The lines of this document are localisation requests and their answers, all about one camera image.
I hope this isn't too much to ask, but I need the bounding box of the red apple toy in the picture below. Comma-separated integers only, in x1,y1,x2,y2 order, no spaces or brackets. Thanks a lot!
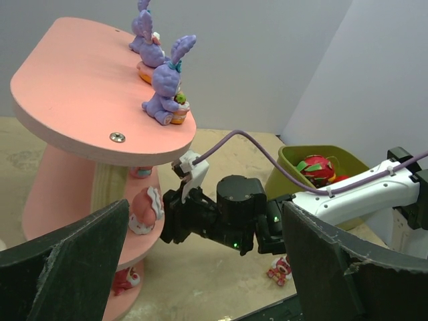
333,175,349,183

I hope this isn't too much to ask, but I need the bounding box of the purple bunny figure toy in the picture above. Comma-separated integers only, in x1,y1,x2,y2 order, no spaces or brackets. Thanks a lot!
128,0,150,54

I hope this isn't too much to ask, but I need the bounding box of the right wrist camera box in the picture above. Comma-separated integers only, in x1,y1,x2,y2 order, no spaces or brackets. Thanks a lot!
171,150,209,203

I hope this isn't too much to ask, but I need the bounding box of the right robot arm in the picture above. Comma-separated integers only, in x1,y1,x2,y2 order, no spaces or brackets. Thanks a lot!
160,148,427,255

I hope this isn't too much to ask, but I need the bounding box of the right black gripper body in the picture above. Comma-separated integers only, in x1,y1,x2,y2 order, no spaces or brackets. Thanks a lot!
160,187,219,244

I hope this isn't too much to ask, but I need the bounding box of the purple bunny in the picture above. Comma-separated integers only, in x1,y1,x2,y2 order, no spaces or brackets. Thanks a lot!
137,10,168,84

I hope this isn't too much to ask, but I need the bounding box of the strawberry cake toy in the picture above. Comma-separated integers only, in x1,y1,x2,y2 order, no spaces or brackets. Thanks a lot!
266,255,292,286

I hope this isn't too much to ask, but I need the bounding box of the small purple bunny cupcake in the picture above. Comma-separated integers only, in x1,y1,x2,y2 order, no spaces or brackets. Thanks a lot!
141,35,197,126

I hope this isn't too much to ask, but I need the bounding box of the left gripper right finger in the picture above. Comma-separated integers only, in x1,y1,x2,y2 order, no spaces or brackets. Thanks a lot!
282,201,427,320

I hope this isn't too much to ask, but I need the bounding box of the red white cake toy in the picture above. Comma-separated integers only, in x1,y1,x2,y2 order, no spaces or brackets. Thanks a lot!
112,267,140,296

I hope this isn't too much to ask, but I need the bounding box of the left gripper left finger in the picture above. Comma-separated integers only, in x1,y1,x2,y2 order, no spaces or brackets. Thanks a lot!
1,200,129,320

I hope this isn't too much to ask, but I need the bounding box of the pink dragon fruit toy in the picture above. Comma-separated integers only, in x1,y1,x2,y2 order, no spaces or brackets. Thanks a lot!
296,155,336,188

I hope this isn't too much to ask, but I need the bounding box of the pink tiered shelf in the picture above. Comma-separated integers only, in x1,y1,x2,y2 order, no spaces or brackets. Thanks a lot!
10,17,196,320

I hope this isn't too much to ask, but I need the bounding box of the pink white cake toy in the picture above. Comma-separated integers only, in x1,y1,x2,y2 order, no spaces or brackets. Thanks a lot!
128,186,165,235

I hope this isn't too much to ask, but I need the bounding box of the olive green plastic bin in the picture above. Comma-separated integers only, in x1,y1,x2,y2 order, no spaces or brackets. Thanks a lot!
263,144,372,231

